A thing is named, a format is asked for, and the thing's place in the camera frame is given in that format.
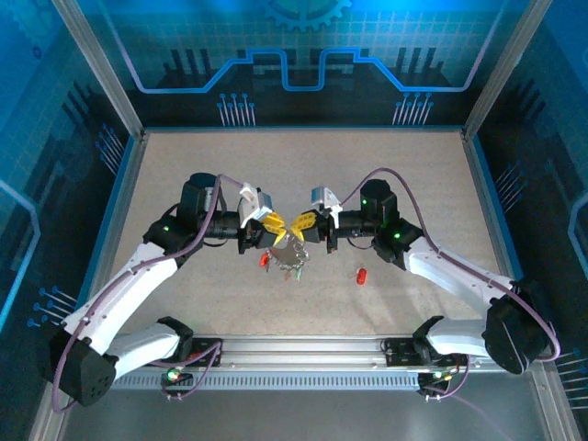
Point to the red plastic key tag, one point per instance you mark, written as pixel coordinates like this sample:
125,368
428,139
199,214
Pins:
263,260
362,277

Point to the green plastic key tag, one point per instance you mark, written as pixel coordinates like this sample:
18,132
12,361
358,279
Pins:
299,274

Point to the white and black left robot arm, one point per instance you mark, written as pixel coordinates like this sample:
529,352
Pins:
124,289

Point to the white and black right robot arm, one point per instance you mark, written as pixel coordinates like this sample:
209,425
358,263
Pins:
450,271

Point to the small black controller box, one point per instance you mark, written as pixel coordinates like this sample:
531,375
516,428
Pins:
429,380
177,378

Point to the grey metal front plate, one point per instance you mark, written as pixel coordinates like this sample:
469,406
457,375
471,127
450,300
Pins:
303,418

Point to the aluminium side rail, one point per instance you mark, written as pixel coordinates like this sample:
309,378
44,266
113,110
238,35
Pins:
120,206
489,202

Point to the aluminium back rail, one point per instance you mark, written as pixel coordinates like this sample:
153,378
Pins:
303,130

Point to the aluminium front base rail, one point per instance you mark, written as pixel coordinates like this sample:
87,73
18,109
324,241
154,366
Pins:
303,351

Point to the aluminium frame post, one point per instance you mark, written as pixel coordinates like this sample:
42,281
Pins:
100,69
505,69

